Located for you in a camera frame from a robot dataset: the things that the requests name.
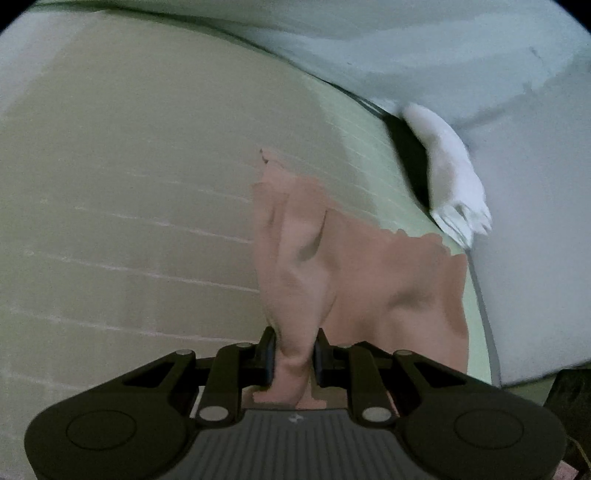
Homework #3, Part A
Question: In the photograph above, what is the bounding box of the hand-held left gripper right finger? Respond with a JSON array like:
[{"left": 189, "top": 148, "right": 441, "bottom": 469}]
[{"left": 313, "top": 328, "right": 465, "bottom": 426}]

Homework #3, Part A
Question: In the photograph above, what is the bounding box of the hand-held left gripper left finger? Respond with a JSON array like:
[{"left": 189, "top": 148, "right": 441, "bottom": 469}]
[{"left": 122, "top": 327, "right": 278, "bottom": 426}]

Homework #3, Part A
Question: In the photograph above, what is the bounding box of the beige garment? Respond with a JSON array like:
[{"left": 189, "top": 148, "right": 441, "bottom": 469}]
[{"left": 249, "top": 148, "right": 471, "bottom": 411}]

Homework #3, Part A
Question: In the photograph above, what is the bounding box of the green grid mat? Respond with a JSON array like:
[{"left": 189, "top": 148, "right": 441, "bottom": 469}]
[{"left": 0, "top": 0, "right": 503, "bottom": 480}]

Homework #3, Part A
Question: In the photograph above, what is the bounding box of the white cloth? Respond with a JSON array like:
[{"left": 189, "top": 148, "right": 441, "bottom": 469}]
[{"left": 401, "top": 102, "right": 494, "bottom": 249}]

